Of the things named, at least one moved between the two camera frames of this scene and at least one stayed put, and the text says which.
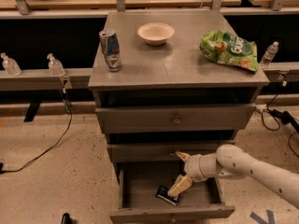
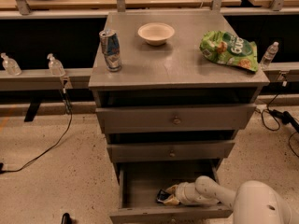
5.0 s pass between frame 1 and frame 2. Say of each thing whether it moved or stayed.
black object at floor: stayed
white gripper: moved
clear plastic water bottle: stayed
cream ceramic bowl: stayed
